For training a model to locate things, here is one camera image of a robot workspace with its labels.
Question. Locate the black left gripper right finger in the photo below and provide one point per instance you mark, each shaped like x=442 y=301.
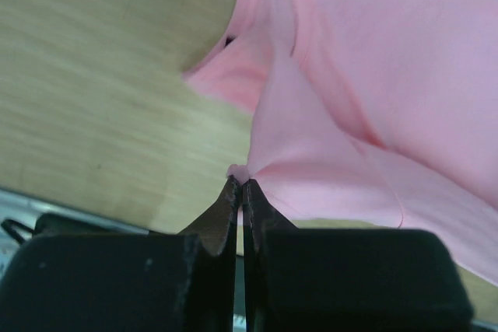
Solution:
x=346 y=279

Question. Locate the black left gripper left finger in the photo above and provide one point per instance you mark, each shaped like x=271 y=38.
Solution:
x=72 y=272

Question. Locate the pink t shirt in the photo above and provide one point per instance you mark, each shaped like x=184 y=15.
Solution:
x=383 y=111

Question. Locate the aluminium frame rail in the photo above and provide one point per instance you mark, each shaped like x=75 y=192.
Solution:
x=20 y=214

